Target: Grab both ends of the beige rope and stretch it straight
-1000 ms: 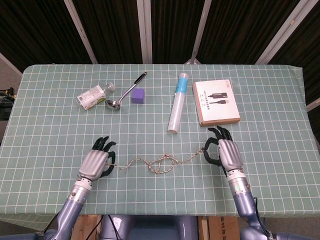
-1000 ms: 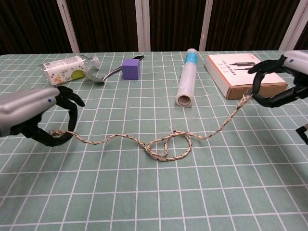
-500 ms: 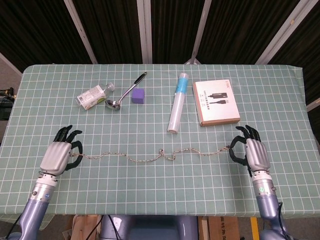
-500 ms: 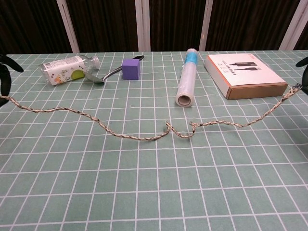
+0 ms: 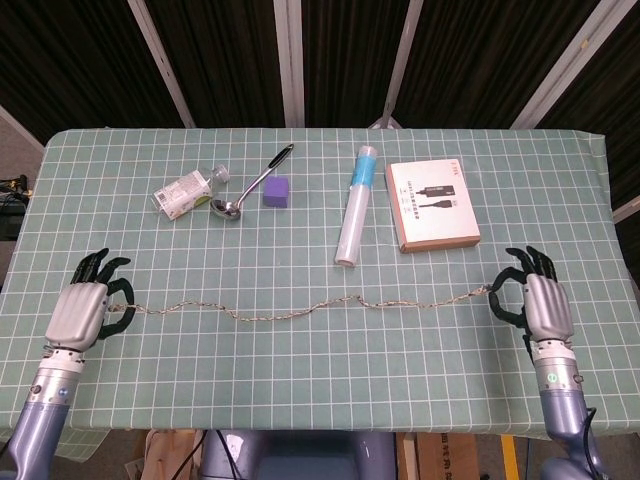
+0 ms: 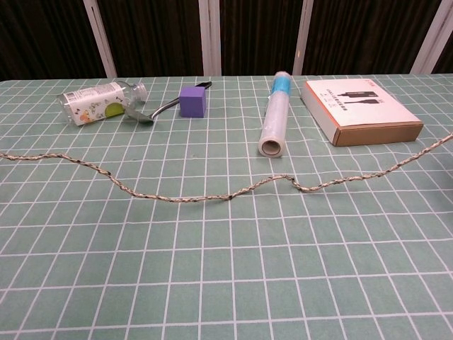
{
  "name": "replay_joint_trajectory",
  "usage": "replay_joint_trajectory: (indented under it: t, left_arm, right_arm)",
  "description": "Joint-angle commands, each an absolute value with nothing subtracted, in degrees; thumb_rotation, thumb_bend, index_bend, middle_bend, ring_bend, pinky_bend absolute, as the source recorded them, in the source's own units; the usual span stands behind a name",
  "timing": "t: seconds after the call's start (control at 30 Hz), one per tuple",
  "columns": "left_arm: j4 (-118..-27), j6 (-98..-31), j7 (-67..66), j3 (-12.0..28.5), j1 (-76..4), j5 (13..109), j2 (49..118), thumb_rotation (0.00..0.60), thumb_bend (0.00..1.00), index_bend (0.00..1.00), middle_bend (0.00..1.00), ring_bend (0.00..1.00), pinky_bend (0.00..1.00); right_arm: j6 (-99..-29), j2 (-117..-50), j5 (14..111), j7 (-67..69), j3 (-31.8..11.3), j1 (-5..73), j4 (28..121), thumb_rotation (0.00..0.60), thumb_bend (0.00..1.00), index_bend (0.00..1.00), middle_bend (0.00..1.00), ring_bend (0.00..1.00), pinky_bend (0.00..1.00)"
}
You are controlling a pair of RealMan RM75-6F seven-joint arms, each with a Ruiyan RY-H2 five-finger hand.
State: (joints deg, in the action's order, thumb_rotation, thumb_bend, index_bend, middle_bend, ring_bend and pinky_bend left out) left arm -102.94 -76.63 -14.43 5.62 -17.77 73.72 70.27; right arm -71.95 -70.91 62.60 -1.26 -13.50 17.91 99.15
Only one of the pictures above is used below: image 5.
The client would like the white partition post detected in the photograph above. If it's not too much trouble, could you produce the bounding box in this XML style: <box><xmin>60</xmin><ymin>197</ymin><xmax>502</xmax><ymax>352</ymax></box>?
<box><xmin>273</xmin><ymin>0</ymin><xmax>306</xmax><ymax>128</ymax></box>
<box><xmin>368</xmin><ymin>0</ymin><xmax>427</xmax><ymax>130</ymax></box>
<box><xmin>612</xmin><ymin>196</ymin><xmax>640</xmax><ymax>224</ymax></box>
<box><xmin>126</xmin><ymin>0</ymin><xmax>197</xmax><ymax>129</ymax></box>
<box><xmin>509</xmin><ymin>0</ymin><xmax>627</xmax><ymax>130</ymax></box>

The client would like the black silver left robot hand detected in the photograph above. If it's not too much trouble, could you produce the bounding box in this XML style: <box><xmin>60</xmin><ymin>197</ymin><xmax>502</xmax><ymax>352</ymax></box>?
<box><xmin>44</xmin><ymin>247</ymin><xmax>137</xmax><ymax>352</ymax></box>

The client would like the beige braided rope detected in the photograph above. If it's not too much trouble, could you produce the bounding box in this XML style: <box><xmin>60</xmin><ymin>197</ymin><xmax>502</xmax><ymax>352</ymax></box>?
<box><xmin>107</xmin><ymin>283</ymin><xmax>495</xmax><ymax>323</ymax></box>

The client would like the plastic wrap roll blue label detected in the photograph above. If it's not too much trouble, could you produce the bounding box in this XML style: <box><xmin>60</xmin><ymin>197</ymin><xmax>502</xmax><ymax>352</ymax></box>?
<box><xmin>333</xmin><ymin>144</ymin><xmax>380</xmax><ymax>268</ymax></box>

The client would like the blue-grey robot torso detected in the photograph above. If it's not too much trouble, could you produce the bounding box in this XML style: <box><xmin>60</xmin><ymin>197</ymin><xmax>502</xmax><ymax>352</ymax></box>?
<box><xmin>199</xmin><ymin>428</ymin><xmax>399</xmax><ymax>480</ymax></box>

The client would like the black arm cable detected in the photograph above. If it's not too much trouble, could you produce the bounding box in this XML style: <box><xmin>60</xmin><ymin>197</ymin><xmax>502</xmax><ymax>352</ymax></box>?
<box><xmin>578</xmin><ymin>405</ymin><xmax>610</xmax><ymax>480</ymax></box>

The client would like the brown cardboard box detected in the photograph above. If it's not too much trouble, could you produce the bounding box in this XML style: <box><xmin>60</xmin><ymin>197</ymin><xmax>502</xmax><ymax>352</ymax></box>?
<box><xmin>397</xmin><ymin>432</ymin><xmax>506</xmax><ymax>480</ymax></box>

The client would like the black electronic equipment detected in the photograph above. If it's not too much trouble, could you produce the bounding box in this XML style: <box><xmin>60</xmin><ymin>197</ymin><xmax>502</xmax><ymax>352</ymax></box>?
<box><xmin>0</xmin><ymin>173</ymin><xmax>32</xmax><ymax>242</ymax></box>

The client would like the brown paper bag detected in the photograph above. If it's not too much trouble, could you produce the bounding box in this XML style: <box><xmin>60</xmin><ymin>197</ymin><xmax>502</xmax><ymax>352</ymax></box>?
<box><xmin>123</xmin><ymin>430</ymin><xmax>205</xmax><ymax>480</ymax></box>

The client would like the white cable product box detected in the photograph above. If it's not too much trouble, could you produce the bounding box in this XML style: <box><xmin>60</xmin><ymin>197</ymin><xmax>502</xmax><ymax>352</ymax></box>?
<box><xmin>384</xmin><ymin>158</ymin><xmax>482</xmax><ymax>254</ymax></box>

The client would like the green checked tablecloth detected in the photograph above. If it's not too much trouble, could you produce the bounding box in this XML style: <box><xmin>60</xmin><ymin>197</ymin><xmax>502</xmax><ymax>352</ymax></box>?
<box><xmin>0</xmin><ymin>127</ymin><xmax>640</xmax><ymax>454</ymax></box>

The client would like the purple foam cube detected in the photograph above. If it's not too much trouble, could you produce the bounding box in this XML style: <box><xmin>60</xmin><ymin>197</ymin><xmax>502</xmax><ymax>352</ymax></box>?
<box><xmin>262</xmin><ymin>175</ymin><xmax>292</xmax><ymax>210</ymax></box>

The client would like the clear plastic bottle with label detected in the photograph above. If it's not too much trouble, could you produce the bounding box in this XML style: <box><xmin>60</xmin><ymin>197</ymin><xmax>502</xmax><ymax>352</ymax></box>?
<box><xmin>151</xmin><ymin>166</ymin><xmax>232</xmax><ymax>222</ymax></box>

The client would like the steel ladle with black handle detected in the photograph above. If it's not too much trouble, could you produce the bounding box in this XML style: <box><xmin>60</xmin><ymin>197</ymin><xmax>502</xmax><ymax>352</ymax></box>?
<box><xmin>209</xmin><ymin>143</ymin><xmax>296</xmax><ymax>222</ymax></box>

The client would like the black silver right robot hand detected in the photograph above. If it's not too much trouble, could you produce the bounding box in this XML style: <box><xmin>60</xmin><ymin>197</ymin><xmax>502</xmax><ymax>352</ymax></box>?
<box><xmin>487</xmin><ymin>244</ymin><xmax>576</xmax><ymax>347</ymax></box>

